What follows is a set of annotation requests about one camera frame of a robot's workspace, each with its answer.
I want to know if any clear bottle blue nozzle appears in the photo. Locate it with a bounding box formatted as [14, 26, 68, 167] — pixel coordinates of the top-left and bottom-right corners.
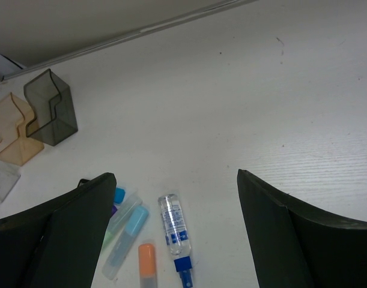
[158, 194, 194, 287]

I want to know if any green clear-cap highlighter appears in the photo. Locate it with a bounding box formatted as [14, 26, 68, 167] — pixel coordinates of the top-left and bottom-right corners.
[101, 193, 142, 252]

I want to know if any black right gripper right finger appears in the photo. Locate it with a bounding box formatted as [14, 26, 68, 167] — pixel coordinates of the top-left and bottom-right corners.
[237, 170, 367, 287]

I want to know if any black marker blue cap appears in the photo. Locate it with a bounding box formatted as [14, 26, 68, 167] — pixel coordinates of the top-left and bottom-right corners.
[77, 178, 126, 205]

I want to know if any aluminium rail back edge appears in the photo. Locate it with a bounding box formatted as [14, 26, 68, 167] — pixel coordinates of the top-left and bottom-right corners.
[2, 0, 251, 82]

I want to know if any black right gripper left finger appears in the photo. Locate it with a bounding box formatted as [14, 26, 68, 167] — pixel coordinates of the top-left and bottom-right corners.
[0, 173, 117, 287]

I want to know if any black marker purple cap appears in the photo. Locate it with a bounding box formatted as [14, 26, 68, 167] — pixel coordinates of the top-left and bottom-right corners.
[111, 205, 118, 216]

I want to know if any orange translucent container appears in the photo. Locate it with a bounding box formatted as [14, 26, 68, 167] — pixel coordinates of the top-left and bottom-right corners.
[0, 93, 44, 166]

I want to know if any orange highlighter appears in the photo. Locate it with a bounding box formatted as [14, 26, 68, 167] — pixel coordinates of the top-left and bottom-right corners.
[138, 243, 157, 287]

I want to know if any grey translucent container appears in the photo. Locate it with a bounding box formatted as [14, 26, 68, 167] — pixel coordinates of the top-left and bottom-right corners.
[23, 69, 78, 146]

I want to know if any light blue highlighter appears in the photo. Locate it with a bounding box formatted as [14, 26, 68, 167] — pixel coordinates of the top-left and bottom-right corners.
[102, 205, 149, 280]

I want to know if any clear translucent container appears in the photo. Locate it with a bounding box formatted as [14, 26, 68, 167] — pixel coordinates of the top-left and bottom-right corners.
[0, 161, 20, 204]

